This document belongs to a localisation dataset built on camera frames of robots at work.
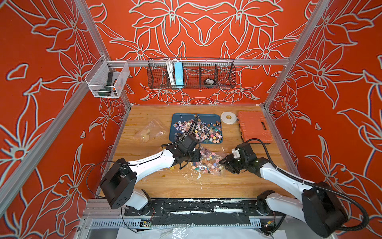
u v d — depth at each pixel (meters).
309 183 0.44
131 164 0.46
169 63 0.88
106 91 0.79
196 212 0.73
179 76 0.90
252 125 1.04
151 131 1.03
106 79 0.88
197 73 0.98
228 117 1.11
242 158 0.67
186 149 0.64
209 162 0.87
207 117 1.12
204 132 1.01
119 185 0.42
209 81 0.96
